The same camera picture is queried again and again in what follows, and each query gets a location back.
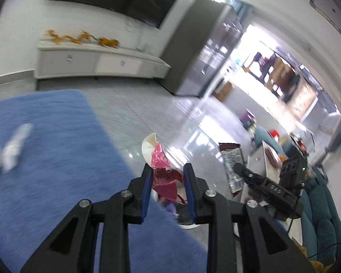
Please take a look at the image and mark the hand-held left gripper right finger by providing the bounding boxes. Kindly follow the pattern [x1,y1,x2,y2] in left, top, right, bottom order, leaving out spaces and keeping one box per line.
[183,163,316,273]

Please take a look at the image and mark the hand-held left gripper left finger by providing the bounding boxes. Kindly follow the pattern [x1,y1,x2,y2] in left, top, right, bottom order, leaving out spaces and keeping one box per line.
[20,163,154,273]

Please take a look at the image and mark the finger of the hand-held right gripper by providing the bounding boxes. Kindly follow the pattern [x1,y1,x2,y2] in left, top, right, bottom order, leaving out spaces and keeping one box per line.
[233,162,269,200]

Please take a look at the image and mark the brown snack wrapper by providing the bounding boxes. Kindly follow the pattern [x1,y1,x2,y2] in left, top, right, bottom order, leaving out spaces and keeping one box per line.
[218,142,245,197]

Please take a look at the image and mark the pink red snack wrapper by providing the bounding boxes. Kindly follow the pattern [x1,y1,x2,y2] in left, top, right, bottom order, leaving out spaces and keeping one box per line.
[141,133,189,205]

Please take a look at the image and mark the purple snack wrapper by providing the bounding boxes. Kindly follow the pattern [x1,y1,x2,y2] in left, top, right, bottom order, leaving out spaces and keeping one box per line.
[159,199,178,220]

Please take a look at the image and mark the white trash bin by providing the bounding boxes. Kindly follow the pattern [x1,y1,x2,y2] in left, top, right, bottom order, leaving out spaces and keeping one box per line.
[150,176,216,230]

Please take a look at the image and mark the white low table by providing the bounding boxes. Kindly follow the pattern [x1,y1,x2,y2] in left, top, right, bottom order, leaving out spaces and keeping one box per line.
[246,140,288,206]

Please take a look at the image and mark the teal sofa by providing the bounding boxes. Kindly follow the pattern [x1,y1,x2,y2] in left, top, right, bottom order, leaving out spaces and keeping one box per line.
[254,126,341,265]

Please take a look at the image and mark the purple bucket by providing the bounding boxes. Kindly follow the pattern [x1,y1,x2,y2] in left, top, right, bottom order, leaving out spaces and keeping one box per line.
[242,109,256,129]

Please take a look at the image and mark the yellow cushion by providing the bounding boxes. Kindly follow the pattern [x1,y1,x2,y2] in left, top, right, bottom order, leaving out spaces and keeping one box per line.
[297,245,334,268]

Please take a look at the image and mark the wooden board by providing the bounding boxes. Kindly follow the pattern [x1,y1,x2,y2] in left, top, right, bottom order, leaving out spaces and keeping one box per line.
[213,80,235,102]

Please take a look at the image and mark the blue fluffy blanket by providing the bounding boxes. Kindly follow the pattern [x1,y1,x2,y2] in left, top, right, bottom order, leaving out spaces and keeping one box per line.
[0,89,208,273]

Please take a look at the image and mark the hanging clothes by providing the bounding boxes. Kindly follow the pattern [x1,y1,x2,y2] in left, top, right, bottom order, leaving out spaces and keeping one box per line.
[251,51,276,76]

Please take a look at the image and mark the grey refrigerator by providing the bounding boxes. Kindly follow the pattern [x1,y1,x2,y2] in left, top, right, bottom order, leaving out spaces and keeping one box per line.
[159,0,244,96]

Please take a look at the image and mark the white grey television cabinet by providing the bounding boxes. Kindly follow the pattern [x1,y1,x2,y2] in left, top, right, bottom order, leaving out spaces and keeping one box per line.
[35,40,171,82]

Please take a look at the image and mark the blue curtain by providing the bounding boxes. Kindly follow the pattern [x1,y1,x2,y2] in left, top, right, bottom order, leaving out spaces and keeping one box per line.
[226,0,252,21]

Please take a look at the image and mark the black cable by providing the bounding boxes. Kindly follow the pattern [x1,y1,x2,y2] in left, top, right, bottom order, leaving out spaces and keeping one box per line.
[287,216,341,260]

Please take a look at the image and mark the white router with cables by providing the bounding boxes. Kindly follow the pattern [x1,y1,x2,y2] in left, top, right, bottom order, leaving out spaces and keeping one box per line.
[125,21,153,52]

